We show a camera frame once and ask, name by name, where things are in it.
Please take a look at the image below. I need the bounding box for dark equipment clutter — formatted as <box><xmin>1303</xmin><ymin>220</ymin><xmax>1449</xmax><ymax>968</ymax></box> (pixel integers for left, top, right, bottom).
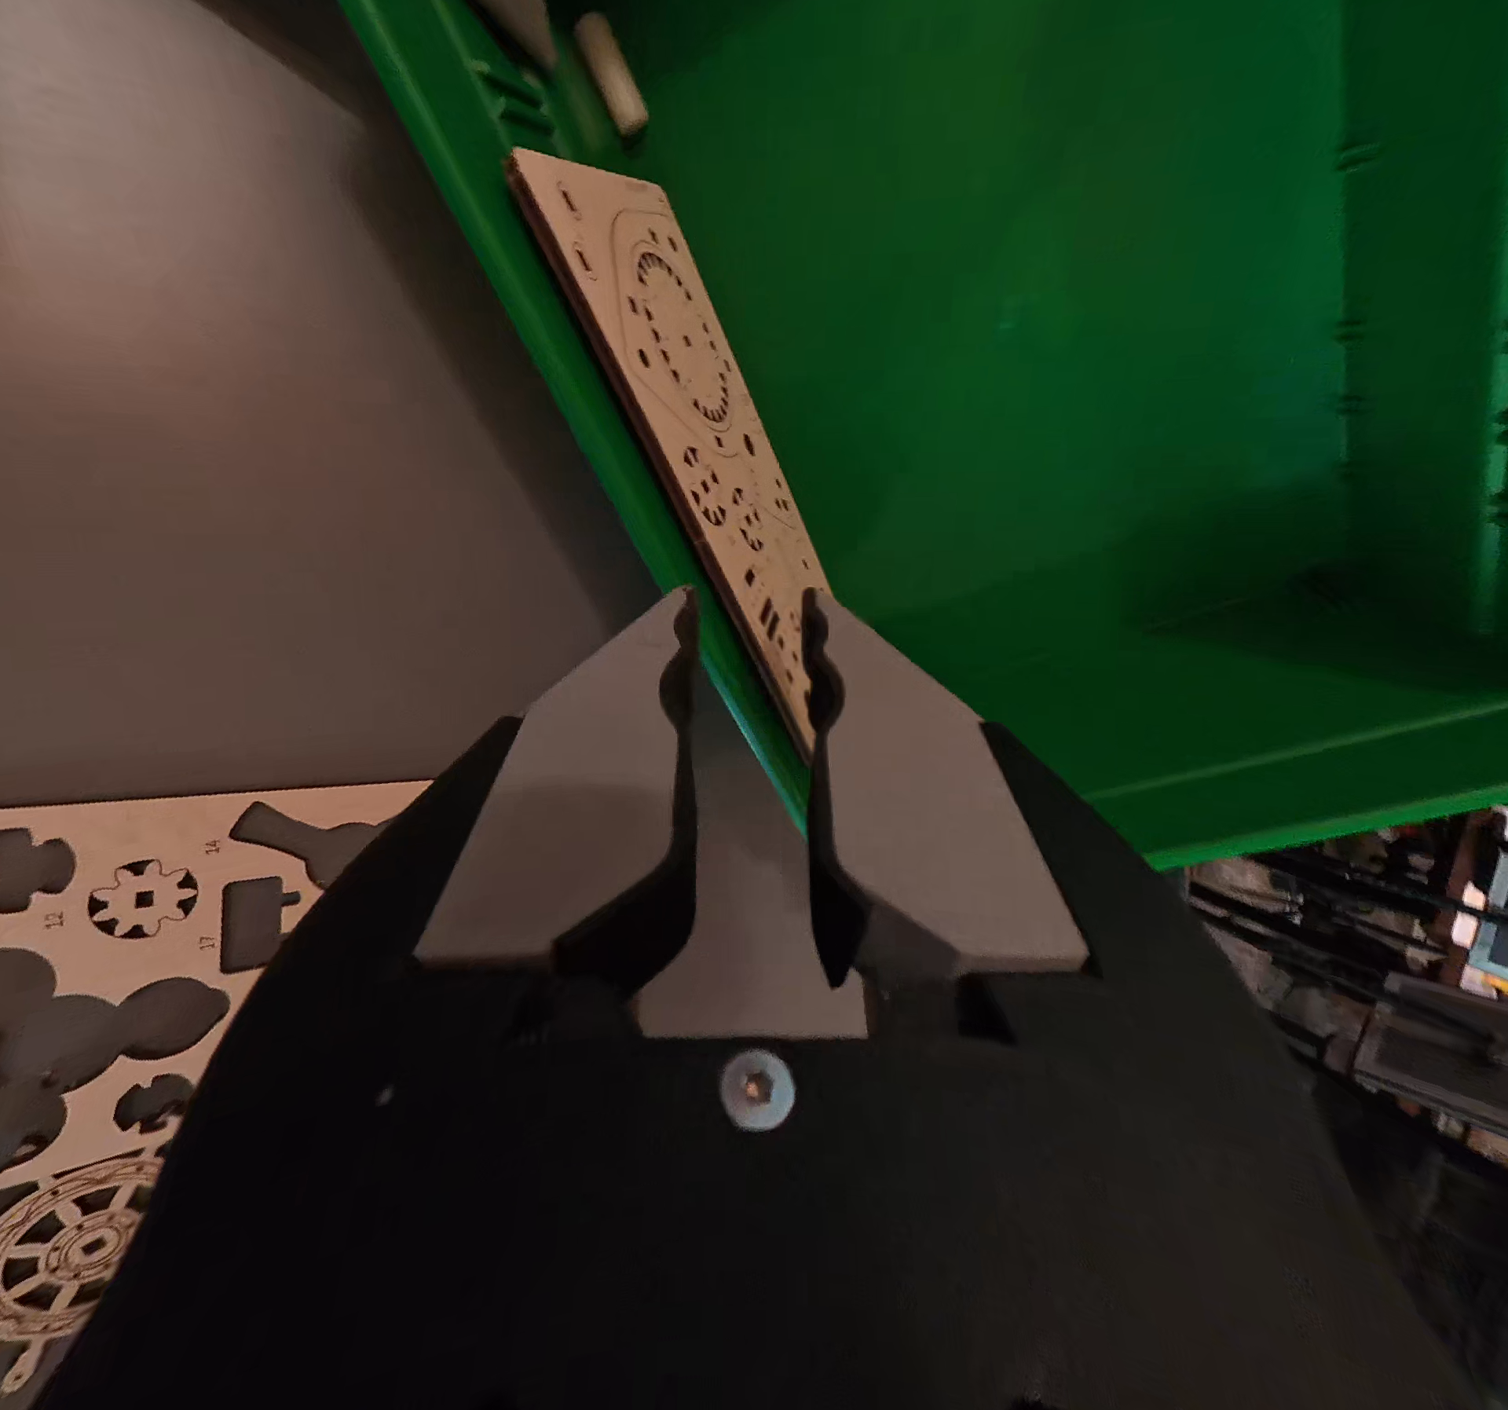
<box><xmin>1187</xmin><ymin>807</ymin><xmax>1508</xmax><ymax>1211</ymax></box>

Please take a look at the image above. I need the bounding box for short wooden dowel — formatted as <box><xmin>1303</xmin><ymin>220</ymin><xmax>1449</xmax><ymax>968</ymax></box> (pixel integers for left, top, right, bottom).
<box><xmin>572</xmin><ymin>12</ymin><xmax>647</xmax><ymax>135</ymax></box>

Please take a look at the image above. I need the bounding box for wooden sheet with gear cutouts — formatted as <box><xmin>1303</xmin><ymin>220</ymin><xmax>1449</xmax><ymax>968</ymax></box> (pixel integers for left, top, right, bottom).
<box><xmin>0</xmin><ymin>777</ymin><xmax>439</xmax><ymax>1187</ymax></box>

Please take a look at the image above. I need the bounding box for uncut wooden parts sheet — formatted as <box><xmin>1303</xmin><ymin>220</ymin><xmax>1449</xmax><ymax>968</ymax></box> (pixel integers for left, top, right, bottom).
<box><xmin>506</xmin><ymin>147</ymin><xmax>840</xmax><ymax>765</ymax></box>

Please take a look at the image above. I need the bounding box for green plastic bin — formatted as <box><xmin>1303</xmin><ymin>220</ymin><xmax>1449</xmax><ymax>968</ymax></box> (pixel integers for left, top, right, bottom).
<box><xmin>291</xmin><ymin>0</ymin><xmax>1508</xmax><ymax>871</ymax></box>

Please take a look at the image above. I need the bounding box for wooden ship wheel part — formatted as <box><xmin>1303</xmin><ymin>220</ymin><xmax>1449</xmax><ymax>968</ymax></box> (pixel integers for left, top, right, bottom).
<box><xmin>0</xmin><ymin>1152</ymin><xmax>166</xmax><ymax>1345</ymax></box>

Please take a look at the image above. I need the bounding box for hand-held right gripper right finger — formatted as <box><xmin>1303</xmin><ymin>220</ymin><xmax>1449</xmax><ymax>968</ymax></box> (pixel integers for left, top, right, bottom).
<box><xmin>801</xmin><ymin>588</ymin><xmax>1088</xmax><ymax>989</ymax></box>

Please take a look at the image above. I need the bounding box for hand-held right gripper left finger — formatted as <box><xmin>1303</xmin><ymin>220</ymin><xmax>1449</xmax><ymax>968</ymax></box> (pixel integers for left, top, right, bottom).
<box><xmin>413</xmin><ymin>585</ymin><xmax>706</xmax><ymax>994</ymax></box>

